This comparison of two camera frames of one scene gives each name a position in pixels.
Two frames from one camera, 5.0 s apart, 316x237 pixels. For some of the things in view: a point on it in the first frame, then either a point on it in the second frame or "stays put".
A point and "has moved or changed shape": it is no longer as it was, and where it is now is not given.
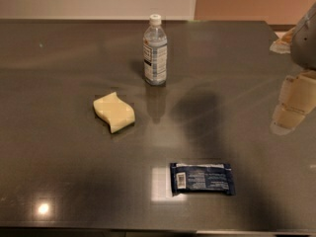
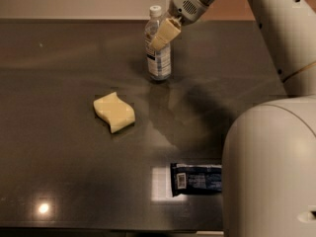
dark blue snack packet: (209, 178) stays put
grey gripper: (305, 48) -> (185, 5)
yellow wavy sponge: (118, 113) stays put
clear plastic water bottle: (155, 52) has moved or changed shape
